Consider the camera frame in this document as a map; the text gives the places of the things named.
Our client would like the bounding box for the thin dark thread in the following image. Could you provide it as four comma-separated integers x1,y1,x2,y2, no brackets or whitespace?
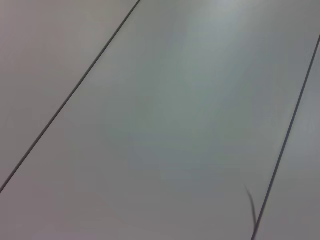
244,184,257,227

